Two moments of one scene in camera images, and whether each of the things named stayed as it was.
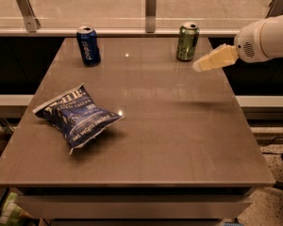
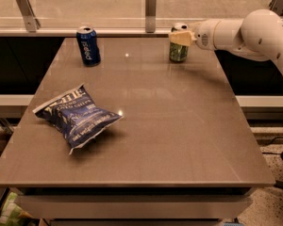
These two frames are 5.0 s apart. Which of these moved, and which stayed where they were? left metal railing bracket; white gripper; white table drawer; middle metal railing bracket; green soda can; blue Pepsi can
Moved: green soda can; white gripper
Stayed: middle metal railing bracket; white table drawer; blue Pepsi can; left metal railing bracket
